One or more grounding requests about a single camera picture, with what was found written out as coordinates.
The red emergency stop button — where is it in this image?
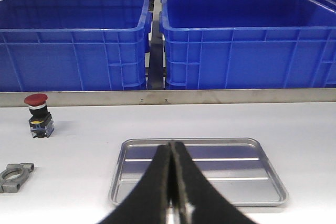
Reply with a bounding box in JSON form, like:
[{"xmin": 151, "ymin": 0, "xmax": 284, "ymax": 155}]
[{"xmin": 24, "ymin": 93, "xmax": 54, "ymax": 138}]

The blue plastic crate centre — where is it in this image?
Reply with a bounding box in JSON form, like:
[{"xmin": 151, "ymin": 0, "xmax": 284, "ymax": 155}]
[{"xmin": 1, "ymin": 0, "xmax": 152, "ymax": 92}]

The grey metal pipe clamp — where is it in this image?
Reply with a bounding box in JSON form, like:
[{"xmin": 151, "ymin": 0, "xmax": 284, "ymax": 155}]
[{"xmin": 1, "ymin": 163, "xmax": 35, "ymax": 194}]

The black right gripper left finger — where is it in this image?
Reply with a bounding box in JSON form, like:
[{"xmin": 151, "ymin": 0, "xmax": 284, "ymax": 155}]
[{"xmin": 100, "ymin": 144, "xmax": 171, "ymax": 223}]

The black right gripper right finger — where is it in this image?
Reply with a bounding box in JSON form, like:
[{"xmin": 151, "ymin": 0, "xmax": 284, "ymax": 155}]
[{"xmin": 170, "ymin": 141, "xmax": 254, "ymax": 223}]

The blue plastic crate right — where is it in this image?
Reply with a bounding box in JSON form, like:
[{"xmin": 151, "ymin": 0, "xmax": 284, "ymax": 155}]
[{"xmin": 160, "ymin": 0, "xmax": 335, "ymax": 90}]

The silver metal tray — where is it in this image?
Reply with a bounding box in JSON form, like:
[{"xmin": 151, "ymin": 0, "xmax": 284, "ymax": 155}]
[{"xmin": 110, "ymin": 138, "xmax": 288, "ymax": 207}]

